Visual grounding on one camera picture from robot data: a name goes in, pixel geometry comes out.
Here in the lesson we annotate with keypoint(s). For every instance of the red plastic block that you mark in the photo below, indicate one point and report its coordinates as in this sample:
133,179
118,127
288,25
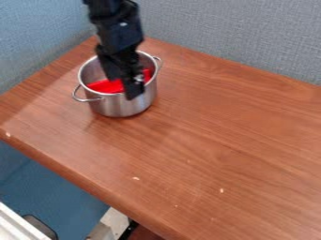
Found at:
106,86

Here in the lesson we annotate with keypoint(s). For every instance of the metal pot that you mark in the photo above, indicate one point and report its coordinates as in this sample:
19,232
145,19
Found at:
113,104

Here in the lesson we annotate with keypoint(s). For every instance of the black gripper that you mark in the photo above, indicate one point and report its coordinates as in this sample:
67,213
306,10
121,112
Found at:
121,35

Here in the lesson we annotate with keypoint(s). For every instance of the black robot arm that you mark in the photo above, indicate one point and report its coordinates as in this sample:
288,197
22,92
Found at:
110,7

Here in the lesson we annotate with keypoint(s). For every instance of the white appliance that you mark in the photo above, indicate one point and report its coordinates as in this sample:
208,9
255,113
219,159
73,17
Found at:
15,228

